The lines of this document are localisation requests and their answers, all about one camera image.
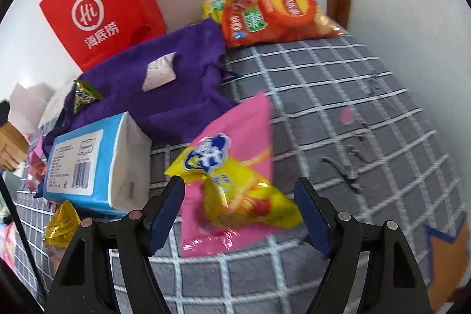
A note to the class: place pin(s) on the red paper shopping bag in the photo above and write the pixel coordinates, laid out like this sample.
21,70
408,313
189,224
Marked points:
103,5

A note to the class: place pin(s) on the purple fleece cloth bag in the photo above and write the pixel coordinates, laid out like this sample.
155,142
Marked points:
121,89

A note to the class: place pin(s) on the white paper bag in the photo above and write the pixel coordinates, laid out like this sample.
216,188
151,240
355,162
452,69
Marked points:
29,104

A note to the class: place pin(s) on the blue tissue pack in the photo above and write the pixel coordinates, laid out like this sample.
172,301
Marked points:
88,159

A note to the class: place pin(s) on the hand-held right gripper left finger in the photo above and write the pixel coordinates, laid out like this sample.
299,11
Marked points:
167,211

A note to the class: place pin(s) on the small white packet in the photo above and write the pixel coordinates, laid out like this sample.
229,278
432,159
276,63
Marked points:
159,73

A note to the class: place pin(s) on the yellow chips bag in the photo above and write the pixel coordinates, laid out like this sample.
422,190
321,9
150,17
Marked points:
211,7

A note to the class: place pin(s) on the green snack packet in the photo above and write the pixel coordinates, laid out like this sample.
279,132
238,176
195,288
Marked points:
85,97

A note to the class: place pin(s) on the golden yellow snack packet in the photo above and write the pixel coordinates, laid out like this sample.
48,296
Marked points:
62,224

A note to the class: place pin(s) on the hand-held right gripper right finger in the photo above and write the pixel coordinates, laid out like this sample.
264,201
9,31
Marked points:
311,211

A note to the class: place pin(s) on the pink and yellow snack packet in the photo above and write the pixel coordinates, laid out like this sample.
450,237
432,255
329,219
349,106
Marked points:
243,130

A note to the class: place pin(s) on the shiny maroon snack packet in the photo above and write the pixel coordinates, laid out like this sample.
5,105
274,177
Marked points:
36,167

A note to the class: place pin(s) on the brown cardboard box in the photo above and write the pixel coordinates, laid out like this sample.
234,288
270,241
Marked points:
11,146

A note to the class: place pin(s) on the white textured blanket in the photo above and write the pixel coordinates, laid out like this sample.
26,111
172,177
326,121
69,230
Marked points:
57,108

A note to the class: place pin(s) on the orange chips bag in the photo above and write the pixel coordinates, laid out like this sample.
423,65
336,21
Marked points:
279,19

